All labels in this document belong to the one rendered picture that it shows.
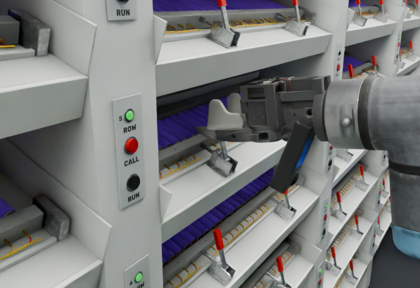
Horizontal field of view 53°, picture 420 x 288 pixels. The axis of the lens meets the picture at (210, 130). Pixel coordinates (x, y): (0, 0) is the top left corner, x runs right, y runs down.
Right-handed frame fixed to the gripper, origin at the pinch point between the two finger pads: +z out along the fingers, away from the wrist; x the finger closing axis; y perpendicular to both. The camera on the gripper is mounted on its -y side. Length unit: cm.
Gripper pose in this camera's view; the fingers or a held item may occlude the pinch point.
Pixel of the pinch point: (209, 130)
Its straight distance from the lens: 68.0
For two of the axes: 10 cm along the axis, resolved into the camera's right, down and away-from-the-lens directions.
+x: -5.6, 2.4, -7.9
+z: -8.2, 0.0, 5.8
